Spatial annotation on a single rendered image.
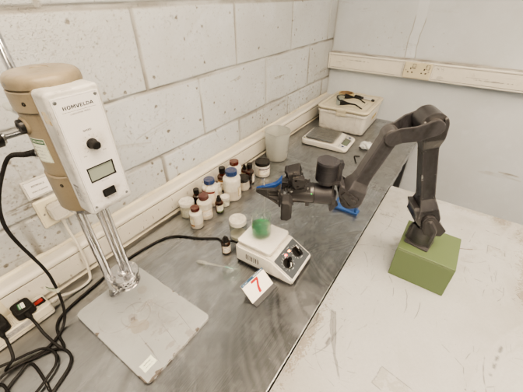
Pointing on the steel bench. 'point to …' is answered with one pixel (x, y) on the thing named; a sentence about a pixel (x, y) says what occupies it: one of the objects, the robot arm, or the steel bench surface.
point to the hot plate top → (265, 240)
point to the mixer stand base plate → (144, 325)
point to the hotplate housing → (256, 259)
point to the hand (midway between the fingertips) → (268, 190)
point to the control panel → (292, 258)
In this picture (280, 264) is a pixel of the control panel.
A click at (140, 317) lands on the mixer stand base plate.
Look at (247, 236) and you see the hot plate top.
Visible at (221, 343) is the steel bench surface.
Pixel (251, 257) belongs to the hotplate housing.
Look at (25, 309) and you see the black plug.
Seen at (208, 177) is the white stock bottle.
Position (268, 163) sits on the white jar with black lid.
